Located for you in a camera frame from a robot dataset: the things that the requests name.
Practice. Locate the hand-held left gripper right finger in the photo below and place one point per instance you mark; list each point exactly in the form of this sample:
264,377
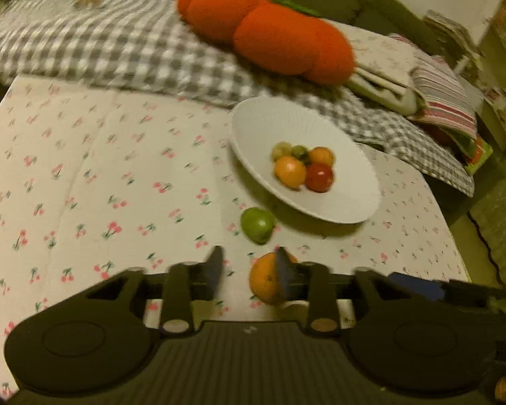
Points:
283,272

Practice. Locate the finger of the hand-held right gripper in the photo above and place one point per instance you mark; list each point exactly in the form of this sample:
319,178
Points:
417,285

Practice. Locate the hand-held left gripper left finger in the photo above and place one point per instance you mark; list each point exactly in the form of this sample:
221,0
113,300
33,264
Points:
215,270

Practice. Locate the orange mandarin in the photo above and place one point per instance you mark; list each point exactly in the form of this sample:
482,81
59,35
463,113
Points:
321,156
289,171
265,280

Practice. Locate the white ribbed bowl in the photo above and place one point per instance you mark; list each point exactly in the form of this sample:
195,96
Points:
345,194

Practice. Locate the red tomato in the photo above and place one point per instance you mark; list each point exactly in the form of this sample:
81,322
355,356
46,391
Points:
319,177

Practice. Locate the small dark green lime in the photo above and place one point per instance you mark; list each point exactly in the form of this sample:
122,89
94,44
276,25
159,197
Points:
300,152

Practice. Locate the yellow-green plum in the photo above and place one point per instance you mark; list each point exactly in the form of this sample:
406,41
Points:
281,150

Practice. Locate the green textured floor mat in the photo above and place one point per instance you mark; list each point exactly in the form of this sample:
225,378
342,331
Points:
501,228

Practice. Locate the cherry print tablecloth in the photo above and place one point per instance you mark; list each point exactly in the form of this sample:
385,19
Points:
109,177

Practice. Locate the green and orange bag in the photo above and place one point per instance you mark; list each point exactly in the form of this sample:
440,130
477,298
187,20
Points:
477,156

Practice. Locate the folded striped cloths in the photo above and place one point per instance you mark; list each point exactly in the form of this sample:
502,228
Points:
442,97

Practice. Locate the folded beige floral cloth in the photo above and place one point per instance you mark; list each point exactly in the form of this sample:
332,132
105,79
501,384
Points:
379,55

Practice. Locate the orange pumpkin cushion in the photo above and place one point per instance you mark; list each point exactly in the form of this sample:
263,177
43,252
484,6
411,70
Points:
278,38

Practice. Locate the grey white checkered blanket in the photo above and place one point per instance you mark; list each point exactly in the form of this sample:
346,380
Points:
109,50

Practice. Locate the stack of papers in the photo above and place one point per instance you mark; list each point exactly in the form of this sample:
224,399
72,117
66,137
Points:
449,29

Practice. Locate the olive green sofa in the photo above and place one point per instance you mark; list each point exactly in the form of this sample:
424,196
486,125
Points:
329,4

